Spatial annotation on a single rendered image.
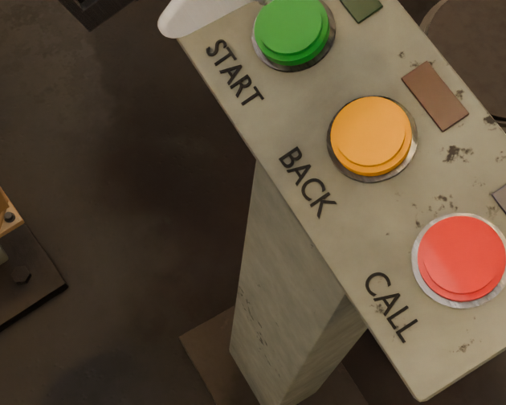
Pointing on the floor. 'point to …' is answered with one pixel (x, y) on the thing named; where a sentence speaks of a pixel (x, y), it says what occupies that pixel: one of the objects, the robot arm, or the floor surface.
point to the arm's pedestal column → (18, 282)
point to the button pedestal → (349, 219)
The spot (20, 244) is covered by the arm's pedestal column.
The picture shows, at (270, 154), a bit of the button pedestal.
